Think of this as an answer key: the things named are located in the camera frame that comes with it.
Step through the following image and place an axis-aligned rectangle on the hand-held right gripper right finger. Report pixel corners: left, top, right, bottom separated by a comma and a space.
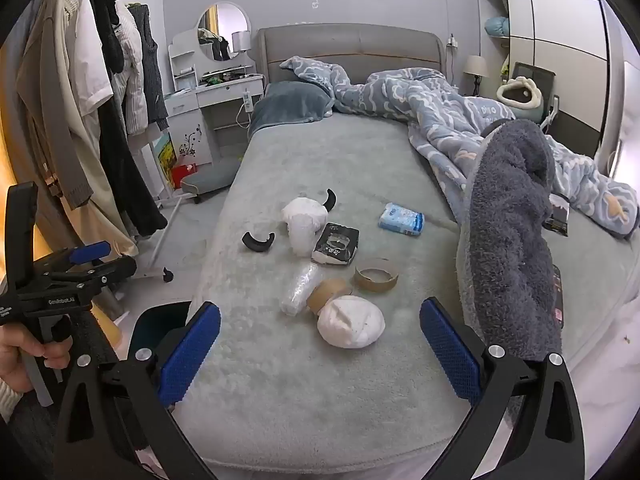
419, 296, 586, 480

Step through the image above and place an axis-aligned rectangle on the cream coat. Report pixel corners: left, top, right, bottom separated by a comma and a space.
47, 0, 140, 257

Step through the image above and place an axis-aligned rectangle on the white and grey wardrobe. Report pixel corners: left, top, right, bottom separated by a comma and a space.
478, 0, 614, 161

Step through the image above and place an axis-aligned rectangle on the red box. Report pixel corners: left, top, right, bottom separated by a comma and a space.
172, 162, 199, 188

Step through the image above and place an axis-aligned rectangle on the blue-grey pillow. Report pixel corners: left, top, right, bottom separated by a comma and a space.
248, 81, 335, 136

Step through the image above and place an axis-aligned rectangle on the blue tissue pack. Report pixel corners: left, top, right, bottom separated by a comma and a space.
378, 202, 425, 237

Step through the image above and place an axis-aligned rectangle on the dark teal trash bin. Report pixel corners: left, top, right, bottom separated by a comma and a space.
127, 301, 206, 361

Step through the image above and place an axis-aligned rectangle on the bed with grey fleece sheet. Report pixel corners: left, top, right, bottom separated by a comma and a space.
172, 110, 640, 466

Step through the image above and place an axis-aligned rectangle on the brown packing tape roll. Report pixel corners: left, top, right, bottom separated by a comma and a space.
306, 277, 353, 317

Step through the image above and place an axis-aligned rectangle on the grey padded headboard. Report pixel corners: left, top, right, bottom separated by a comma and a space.
256, 23, 447, 86

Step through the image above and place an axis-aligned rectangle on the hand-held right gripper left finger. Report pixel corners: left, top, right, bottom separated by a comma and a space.
52, 301, 222, 480

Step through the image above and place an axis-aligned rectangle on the white vanity table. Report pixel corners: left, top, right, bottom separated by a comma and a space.
164, 27, 266, 166

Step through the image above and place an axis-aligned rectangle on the large white paper ball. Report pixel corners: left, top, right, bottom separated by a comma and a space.
316, 295, 387, 348

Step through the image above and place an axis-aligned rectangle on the taupe coat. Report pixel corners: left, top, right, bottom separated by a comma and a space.
17, 0, 94, 211

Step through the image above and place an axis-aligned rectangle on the brown tape ring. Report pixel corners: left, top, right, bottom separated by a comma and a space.
354, 257, 399, 292

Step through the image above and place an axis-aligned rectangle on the dark grey knit vest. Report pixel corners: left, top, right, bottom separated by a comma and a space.
127, 4, 171, 133

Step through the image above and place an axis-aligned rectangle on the long black garment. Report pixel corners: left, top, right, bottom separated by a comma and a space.
97, 95, 169, 239

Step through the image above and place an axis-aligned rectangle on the bedside table lamp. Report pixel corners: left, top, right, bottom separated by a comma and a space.
462, 55, 489, 97

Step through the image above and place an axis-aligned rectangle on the person's left hand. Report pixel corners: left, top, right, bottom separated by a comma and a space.
0, 329, 72, 393

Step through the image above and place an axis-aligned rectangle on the grey fluffy garment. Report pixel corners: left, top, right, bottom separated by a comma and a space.
456, 119, 565, 361

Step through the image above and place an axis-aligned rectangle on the black office chair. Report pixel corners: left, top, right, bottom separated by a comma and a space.
510, 62, 562, 127

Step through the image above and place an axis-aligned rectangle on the white puffer jacket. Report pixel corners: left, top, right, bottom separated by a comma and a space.
112, 7, 150, 136

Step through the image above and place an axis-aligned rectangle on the grey cushioned stool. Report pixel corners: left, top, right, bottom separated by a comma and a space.
181, 156, 241, 205

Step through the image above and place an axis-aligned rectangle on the blue patterned blanket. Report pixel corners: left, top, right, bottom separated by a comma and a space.
279, 55, 640, 240

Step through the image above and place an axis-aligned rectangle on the cream and green cat bed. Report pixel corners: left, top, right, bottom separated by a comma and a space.
496, 76, 544, 124

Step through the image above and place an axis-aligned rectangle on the round vanity mirror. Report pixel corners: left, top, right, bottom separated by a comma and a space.
197, 2, 251, 61

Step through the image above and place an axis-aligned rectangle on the black foil packet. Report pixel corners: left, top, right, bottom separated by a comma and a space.
542, 194, 571, 237

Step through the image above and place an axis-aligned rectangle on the black wet wipe packet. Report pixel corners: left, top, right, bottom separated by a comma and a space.
311, 223, 361, 266

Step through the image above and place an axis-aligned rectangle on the bubble wrap roll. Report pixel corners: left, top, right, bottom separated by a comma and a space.
280, 262, 321, 317

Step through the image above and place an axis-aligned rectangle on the dark printed card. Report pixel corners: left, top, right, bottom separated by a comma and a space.
552, 265, 566, 332

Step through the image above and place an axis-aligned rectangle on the white clothes rack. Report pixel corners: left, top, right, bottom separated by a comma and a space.
132, 127, 175, 283

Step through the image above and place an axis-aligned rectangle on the white shirt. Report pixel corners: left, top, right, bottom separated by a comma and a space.
65, 0, 115, 126

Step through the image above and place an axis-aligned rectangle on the black scarf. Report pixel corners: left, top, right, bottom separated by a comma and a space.
66, 0, 126, 74

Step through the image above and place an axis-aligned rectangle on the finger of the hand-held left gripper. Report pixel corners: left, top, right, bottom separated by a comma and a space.
70, 241, 112, 264
75, 256, 137, 288

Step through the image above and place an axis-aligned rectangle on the yellow printed bag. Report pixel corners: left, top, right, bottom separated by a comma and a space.
157, 132, 177, 181

